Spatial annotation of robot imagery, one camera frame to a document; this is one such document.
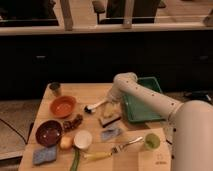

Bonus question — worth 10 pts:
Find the yellowish translucent gripper finger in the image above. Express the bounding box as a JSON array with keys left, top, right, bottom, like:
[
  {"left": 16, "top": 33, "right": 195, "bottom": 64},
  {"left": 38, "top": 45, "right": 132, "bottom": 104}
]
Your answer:
[{"left": 103, "top": 103, "right": 118, "bottom": 118}]

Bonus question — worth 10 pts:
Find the white handled dish brush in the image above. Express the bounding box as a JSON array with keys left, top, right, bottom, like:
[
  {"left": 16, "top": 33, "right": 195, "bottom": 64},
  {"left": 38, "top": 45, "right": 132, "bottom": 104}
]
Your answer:
[{"left": 84, "top": 99, "right": 107, "bottom": 114}]

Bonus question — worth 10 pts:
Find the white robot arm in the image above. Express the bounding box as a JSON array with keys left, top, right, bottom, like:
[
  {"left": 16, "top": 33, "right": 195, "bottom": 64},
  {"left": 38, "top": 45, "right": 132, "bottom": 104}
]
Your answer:
[{"left": 106, "top": 72, "right": 213, "bottom": 171}]

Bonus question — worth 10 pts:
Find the white paper cup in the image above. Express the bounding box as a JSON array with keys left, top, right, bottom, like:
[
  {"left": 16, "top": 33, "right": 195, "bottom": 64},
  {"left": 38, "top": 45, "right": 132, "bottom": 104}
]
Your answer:
[{"left": 74, "top": 130, "right": 92, "bottom": 150}]

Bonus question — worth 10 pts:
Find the green cup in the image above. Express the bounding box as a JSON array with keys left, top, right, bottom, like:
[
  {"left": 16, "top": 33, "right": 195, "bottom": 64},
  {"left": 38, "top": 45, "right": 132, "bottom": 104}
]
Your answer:
[{"left": 144, "top": 133, "right": 160, "bottom": 150}]

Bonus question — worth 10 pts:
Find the tan scrub block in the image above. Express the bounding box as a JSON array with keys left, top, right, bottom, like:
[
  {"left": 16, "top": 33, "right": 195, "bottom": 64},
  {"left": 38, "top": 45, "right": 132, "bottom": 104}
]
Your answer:
[{"left": 99, "top": 114, "right": 121, "bottom": 128}]

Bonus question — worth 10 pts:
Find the blue grey cloth piece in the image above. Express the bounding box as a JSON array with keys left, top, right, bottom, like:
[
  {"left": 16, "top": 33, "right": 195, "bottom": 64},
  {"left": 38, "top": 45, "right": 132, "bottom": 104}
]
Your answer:
[{"left": 101, "top": 127, "right": 122, "bottom": 141}]

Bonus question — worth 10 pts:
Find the green plastic tray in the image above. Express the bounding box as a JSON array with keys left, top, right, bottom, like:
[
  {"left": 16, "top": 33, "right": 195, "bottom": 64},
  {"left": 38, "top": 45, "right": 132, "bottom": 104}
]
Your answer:
[{"left": 123, "top": 77, "right": 164, "bottom": 124}]

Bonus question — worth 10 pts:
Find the brown dried fruit cluster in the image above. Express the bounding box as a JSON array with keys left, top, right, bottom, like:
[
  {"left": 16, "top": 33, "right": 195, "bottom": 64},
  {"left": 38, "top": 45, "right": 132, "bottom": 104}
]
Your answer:
[{"left": 63, "top": 114, "right": 83, "bottom": 132}]

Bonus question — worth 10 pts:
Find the orange bowl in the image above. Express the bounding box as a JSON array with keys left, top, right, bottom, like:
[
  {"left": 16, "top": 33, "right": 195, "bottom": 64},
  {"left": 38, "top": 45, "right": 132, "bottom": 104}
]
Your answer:
[{"left": 49, "top": 96, "right": 76, "bottom": 118}]

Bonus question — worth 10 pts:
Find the yellow onion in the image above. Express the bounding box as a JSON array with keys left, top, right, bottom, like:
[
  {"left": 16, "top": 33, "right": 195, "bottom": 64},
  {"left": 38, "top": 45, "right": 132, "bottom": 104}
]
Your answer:
[{"left": 60, "top": 136, "right": 73, "bottom": 150}]

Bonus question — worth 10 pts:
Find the green vegetable stalk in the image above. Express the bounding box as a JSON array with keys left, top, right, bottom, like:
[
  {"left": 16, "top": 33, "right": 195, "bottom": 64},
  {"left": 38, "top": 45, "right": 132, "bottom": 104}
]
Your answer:
[{"left": 70, "top": 148, "right": 80, "bottom": 171}]

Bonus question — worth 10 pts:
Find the dark red bowl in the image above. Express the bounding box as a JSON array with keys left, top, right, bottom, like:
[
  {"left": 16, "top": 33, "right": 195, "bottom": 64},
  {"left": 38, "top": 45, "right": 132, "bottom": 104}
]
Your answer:
[{"left": 35, "top": 120, "right": 62, "bottom": 147}]

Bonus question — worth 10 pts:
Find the blue sponge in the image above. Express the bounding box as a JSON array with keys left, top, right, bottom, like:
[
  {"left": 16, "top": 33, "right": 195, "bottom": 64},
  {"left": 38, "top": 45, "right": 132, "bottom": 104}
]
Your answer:
[{"left": 32, "top": 146, "right": 57, "bottom": 165}]

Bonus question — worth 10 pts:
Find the dark object on floor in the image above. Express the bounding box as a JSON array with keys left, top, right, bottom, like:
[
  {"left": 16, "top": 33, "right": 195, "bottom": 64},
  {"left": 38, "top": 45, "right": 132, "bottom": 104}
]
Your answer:
[{"left": 185, "top": 91, "right": 212, "bottom": 103}]

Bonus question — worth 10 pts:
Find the yellow handled fork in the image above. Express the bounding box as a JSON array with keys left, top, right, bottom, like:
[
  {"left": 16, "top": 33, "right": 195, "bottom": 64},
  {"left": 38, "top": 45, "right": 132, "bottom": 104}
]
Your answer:
[{"left": 83, "top": 137, "right": 143, "bottom": 160}]

